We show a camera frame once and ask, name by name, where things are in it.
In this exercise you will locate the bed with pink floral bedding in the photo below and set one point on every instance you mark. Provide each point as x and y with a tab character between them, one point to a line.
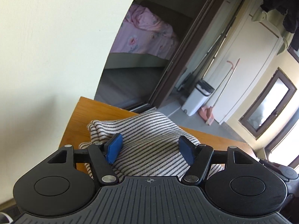
144	35

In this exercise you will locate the white trash bin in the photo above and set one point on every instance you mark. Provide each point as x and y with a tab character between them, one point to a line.
195	100

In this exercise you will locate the dark hanging clothes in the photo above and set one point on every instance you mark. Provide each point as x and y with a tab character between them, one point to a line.
289	9

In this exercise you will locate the striped knit sweater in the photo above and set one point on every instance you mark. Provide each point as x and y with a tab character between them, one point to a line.
151	142

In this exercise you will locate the brown framed window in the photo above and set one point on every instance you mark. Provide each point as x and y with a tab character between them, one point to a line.
268	105

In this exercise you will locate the pink dustpan and broom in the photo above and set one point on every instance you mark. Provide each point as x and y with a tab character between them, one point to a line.
206	113

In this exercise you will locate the white door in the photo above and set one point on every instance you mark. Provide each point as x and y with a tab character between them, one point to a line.
245	51

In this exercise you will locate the light green hanging cloth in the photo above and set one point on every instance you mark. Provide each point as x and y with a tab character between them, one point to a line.
259	16

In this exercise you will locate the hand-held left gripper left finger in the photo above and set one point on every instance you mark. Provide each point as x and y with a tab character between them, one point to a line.
114	145

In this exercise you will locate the brown sliding door frame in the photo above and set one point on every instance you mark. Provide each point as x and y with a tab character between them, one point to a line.
177	63

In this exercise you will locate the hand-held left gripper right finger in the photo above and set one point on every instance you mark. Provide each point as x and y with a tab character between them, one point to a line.
186	149

